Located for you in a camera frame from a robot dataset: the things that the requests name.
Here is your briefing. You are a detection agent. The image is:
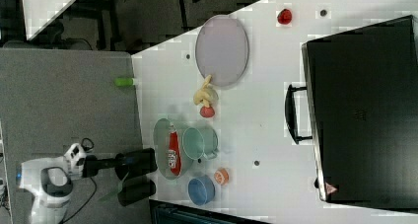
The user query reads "red plush strawberry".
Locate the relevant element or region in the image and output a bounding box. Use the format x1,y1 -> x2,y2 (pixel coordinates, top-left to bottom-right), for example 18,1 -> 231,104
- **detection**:
200,106 -> 215,118

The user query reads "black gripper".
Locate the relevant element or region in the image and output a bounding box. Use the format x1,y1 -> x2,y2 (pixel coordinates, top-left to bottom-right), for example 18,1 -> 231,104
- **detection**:
82,148 -> 158,180

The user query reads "grey round plate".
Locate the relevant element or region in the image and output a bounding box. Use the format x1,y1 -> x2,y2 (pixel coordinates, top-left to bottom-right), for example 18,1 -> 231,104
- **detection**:
195,15 -> 249,87

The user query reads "small red strawberry toy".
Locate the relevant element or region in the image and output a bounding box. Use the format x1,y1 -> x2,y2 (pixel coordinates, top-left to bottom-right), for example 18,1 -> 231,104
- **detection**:
277,9 -> 293,25

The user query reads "blue metal rail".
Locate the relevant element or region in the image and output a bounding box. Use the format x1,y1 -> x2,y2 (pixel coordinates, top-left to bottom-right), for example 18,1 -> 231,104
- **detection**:
149,199 -> 267,224

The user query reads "green mug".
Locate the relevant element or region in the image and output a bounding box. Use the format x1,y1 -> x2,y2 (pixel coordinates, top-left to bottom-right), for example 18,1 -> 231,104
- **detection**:
182,127 -> 218,160

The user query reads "silver toaster oven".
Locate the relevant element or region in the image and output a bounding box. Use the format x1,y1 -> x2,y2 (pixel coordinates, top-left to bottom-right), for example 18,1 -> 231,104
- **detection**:
301,16 -> 418,213

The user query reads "white side table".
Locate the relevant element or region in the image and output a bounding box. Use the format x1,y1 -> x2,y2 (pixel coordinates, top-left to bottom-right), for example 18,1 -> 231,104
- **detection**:
22,0 -> 76,40

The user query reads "red plush ketchup bottle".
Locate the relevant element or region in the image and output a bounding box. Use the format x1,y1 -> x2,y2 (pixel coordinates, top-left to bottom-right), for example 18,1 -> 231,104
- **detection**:
167,123 -> 181,176

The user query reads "green oval strainer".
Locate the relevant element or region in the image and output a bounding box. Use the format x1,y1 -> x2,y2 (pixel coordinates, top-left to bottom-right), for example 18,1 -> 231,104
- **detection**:
153,118 -> 193,180

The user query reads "yellow plush banana bunch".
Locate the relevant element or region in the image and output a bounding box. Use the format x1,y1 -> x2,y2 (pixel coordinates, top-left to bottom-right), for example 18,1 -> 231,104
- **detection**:
193,75 -> 218,108

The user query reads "green cylinder object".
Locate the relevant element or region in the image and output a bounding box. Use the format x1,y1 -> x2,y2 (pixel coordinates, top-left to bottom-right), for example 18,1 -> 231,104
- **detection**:
114,78 -> 134,87

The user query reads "orange slice toy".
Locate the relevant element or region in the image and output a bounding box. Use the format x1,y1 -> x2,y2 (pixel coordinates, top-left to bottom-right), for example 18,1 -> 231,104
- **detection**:
214,168 -> 230,186

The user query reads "blue bowl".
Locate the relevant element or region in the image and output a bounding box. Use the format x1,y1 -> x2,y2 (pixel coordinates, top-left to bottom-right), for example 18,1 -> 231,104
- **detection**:
187,176 -> 215,206

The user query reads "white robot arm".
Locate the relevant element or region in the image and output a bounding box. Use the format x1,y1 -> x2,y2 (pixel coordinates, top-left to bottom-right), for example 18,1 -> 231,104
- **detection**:
16,143 -> 157,224

